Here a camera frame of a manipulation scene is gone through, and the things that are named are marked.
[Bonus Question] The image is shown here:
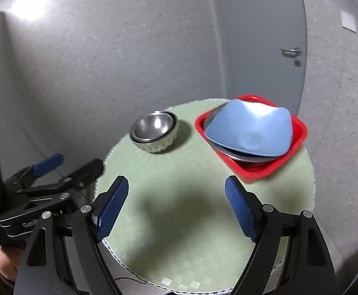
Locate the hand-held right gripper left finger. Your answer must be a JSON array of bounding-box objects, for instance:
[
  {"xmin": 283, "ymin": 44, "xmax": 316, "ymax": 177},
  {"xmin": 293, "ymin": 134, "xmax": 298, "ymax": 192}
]
[{"xmin": 14, "ymin": 175, "xmax": 129, "ymax": 295}]

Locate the grey door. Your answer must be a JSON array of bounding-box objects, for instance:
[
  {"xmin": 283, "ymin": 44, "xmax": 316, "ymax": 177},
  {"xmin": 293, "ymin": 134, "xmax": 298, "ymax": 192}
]
[{"xmin": 211, "ymin": 0, "xmax": 309, "ymax": 114}]

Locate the green woven table mat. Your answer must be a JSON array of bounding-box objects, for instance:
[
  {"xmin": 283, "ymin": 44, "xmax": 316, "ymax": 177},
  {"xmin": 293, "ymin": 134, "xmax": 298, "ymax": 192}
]
[{"xmin": 100, "ymin": 98, "xmax": 316, "ymax": 292}]

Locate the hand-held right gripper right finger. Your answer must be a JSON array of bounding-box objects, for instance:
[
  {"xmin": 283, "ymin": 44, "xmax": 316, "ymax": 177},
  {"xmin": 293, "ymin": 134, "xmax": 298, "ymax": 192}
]
[{"xmin": 225, "ymin": 175, "xmax": 339, "ymax": 295}]

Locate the large steel bowl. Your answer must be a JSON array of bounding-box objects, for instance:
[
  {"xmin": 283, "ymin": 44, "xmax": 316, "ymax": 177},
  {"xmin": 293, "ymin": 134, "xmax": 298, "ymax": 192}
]
[{"xmin": 206, "ymin": 102, "xmax": 291, "ymax": 168}]

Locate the white light switch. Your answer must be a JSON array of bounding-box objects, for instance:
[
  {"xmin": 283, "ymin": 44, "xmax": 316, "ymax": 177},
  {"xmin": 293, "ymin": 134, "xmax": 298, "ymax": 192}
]
[{"xmin": 340, "ymin": 11, "xmax": 358, "ymax": 32}]

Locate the person's left hand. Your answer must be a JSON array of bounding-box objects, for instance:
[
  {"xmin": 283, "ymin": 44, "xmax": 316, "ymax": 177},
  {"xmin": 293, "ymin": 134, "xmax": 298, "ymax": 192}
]
[{"xmin": 0, "ymin": 246, "xmax": 25, "ymax": 283}]

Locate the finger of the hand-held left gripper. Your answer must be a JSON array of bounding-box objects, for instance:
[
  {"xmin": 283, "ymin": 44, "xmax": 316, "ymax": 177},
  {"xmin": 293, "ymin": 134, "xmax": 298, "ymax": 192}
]
[
  {"xmin": 14, "ymin": 159, "xmax": 105, "ymax": 203},
  {"xmin": 5, "ymin": 153, "xmax": 64, "ymax": 189}
]

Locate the blue square plate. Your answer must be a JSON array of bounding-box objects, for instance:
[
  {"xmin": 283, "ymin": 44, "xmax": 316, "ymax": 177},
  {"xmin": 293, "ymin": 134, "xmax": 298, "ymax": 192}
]
[{"xmin": 205, "ymin": 99, "xmax": 293, "ymax": 157}]

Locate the ribbed steel bowl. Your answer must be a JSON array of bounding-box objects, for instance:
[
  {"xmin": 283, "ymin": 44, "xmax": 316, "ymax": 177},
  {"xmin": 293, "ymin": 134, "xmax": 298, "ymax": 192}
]
[{"xmin": 130, "ymin": 111, "xmax": 179, "ymax": 155}]

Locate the red plastic basin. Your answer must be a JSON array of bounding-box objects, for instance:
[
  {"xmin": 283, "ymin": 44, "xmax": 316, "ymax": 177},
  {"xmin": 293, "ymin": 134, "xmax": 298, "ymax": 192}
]
[{"xmin": 195, "ymin": 95, "xmax": 308, "ymax": 185}]

